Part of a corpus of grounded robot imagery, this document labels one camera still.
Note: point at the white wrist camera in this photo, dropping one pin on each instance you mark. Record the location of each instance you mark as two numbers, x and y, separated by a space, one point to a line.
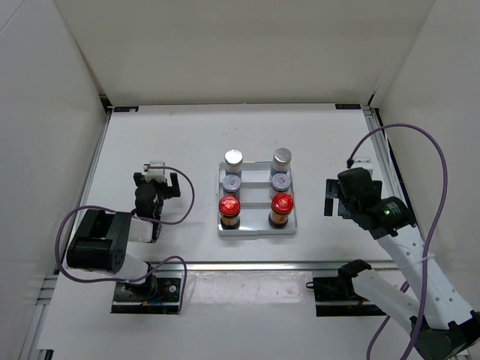
362 162
154 171

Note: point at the aluminium left rail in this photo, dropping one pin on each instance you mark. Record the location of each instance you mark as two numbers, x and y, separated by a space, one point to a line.
57 250

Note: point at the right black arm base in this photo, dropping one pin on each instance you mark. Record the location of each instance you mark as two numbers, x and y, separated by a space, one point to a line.
335 296

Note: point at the white three-compartment tray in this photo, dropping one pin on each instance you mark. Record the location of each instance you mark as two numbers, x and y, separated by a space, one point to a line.
256 205

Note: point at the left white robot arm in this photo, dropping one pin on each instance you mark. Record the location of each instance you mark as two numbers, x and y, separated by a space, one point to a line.
100 241

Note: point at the red-lid sauce jar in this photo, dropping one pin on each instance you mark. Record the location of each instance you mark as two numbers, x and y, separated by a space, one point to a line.
229 210
282 205

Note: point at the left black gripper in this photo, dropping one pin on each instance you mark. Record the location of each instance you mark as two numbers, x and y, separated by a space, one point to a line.
169 190

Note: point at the right blue corner label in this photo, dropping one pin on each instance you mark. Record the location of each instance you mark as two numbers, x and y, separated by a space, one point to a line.
347 106

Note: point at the left blue corner label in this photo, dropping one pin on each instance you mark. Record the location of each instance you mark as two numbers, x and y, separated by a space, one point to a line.
125 109

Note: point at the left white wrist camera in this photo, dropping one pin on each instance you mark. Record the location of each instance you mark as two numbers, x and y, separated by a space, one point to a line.
154 171

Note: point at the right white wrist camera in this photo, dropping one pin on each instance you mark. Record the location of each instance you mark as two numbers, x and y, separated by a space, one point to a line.
362 162

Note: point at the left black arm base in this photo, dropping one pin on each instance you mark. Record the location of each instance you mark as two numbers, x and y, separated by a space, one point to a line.
160 294

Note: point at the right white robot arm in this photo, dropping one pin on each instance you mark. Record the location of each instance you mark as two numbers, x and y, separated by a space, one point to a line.
438 320

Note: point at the small silver-lid jar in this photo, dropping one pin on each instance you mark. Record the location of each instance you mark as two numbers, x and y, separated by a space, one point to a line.
231 185
280 184

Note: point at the blue corner label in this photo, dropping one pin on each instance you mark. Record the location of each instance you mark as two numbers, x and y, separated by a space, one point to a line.
347 106
125 109

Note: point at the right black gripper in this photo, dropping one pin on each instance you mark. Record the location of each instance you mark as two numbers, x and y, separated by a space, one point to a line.
331 192

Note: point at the tall blue-label bottle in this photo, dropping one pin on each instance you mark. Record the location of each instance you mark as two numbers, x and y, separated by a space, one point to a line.
281 161
233 160

